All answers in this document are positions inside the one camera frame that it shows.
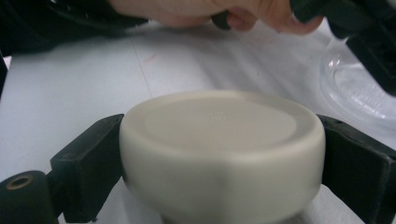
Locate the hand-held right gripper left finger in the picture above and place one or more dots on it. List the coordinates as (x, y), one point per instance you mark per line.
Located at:
(87, 168)

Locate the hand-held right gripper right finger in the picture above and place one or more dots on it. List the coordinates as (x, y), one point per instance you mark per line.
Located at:
(358, 174)

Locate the clear plastic jar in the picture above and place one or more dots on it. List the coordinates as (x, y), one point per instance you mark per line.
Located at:
(355, 90)

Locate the cream white round bowl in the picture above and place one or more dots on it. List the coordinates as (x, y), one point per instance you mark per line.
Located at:
(221, 155)

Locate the white table mat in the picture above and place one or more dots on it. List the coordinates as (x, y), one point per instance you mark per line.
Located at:
(77, 81)

